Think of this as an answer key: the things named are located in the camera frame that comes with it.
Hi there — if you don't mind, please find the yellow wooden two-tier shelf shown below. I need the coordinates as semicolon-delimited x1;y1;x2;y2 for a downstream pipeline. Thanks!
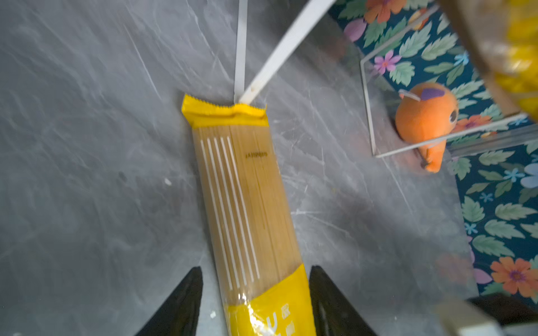
233;0;528;158

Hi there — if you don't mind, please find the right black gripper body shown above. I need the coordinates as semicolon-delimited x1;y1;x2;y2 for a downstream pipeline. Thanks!
467;293;537;326

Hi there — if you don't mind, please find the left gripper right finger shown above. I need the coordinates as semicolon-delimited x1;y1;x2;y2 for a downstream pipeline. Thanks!
309;265;377;336

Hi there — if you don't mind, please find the orange fish plush toy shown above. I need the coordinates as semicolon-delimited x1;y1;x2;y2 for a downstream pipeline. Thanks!
394;81;460;174

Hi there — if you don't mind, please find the yellow pasta bag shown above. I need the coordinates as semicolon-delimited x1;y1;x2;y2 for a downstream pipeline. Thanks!
182;96;316;335
438;0;537;121

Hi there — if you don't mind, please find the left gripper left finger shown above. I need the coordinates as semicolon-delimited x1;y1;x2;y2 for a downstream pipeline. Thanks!
135;267;203;336

